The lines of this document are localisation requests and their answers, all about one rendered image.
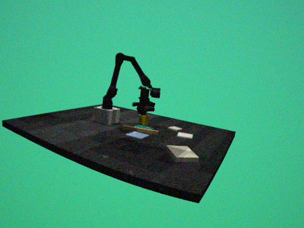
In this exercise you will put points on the tan flat bar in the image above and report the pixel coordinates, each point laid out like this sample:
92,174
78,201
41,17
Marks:
136,129

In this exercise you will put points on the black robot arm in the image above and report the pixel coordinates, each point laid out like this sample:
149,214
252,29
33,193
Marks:
112,91

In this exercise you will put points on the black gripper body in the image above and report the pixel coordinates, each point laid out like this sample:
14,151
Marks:
143,104

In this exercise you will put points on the beige flat box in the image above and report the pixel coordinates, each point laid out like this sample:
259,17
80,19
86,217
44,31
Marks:
181,154

